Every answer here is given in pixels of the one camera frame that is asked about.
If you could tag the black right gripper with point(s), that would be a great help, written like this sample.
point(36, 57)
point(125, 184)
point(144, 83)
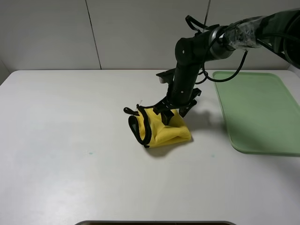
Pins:
point(181, 92)

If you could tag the yellow towel with black trim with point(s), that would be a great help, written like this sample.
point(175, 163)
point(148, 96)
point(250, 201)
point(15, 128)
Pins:
point(156, 130)

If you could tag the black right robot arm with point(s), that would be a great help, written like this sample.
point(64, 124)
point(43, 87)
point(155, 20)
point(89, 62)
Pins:
point(279, 33)

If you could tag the light green plastic tray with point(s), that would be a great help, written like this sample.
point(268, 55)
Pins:
point(261, 115)

